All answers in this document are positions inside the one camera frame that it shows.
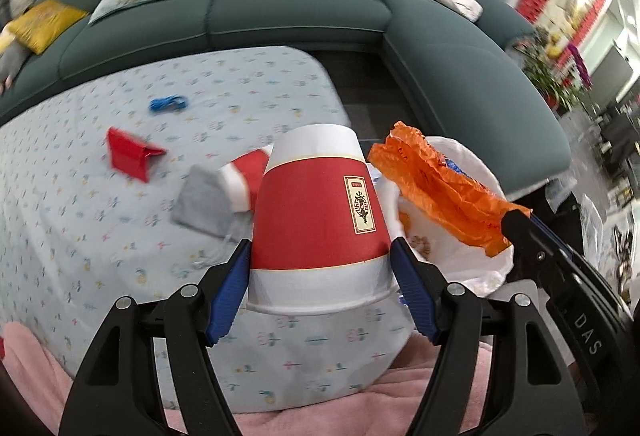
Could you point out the yellow embroidered cushion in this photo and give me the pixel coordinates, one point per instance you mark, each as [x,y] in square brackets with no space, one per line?
[45,23]

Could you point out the potted green plant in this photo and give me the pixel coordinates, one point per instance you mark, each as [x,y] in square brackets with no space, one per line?
[552,75]

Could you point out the teal sectional sofa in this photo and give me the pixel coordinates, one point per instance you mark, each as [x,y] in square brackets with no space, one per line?
[300,15]

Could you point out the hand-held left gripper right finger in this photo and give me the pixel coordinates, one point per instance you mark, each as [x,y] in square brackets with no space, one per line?
[415,291]

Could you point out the trash bin with white bag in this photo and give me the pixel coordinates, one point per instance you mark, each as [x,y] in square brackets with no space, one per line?
[465,266]

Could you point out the red folded paper box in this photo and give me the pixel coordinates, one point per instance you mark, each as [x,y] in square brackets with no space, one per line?
[132,155]

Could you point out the grey cloth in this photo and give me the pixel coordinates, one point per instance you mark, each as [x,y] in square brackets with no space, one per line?
[202,201]

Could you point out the orange snack bag blue print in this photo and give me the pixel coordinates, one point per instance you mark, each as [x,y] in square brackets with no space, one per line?
[440,191]

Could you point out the grey plush toy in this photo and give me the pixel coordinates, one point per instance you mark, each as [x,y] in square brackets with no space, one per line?
[10,63]

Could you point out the pink fluffy blanket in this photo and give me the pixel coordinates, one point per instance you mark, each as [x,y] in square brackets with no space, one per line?
[35,366]

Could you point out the floral light blue tablecloth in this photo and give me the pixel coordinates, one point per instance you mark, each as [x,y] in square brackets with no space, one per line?
[125,226]

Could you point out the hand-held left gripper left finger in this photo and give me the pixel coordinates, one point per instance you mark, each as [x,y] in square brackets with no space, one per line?
[230,291]

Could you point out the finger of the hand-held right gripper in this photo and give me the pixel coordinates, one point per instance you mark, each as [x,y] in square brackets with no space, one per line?
[525,236]
[552,243]

